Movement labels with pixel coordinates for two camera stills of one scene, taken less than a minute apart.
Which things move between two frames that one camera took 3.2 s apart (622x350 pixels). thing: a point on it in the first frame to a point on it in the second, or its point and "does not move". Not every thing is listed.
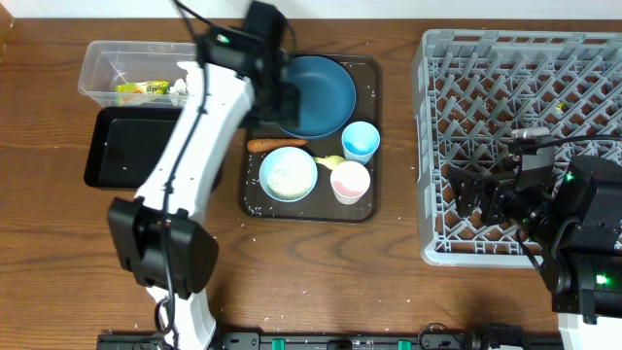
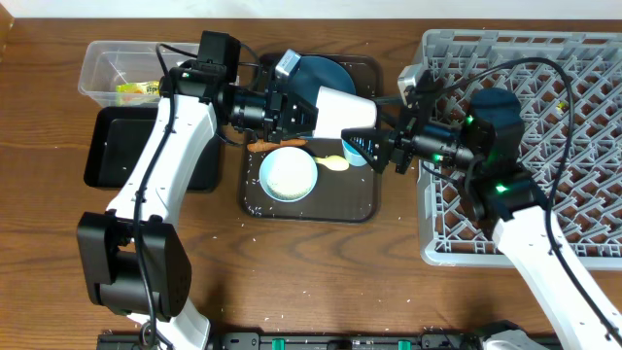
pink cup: [350, 181] to [338, 110]
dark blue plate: [327, 95] does not move
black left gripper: [292, 116] to [280, 112]
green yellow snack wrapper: [145, 87] does not move
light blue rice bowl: [288, 174] does not move
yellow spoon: [330, 160] does not move
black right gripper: [477, 185] to [403, 139]
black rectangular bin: [126, 145] does not move
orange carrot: [257, 145] does not move
